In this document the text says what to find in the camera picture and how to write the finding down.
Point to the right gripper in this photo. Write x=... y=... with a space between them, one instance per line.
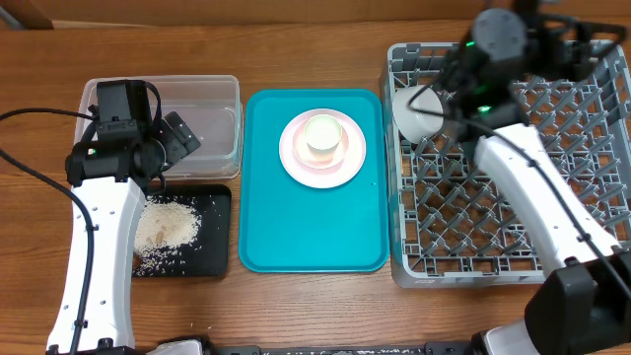
x=580 y=61

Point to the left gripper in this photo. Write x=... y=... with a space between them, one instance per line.
x=178 y=144

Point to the brown food scrap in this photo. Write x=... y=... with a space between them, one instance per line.
x=137 y=262

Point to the grey bowl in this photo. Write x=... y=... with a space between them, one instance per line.
x=421 y=121

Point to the pink bowl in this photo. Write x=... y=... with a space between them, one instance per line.
x=309 y=157

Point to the white cup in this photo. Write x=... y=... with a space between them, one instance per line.
x=323 y=132

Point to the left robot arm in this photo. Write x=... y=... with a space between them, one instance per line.
x=129 y=143

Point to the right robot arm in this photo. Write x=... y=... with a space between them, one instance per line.
x=583 y=305

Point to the grey dishwasher rack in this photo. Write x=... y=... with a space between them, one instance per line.
x=450 y=226

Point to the clear plastic storage bin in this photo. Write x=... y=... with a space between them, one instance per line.
x=210 y=105

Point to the pile of white rice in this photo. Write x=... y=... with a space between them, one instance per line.
x=165 y=232

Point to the black plastic tray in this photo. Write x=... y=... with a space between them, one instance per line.
x=217 y=232

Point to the teal serving tray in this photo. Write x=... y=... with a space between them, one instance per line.
x=286 y=226

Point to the white pink plate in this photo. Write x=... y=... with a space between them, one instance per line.
x=326 y=178

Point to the cardboard backdrop wall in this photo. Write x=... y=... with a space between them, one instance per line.
x=49 y=14

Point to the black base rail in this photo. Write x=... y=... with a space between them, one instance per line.
x=201 y=344

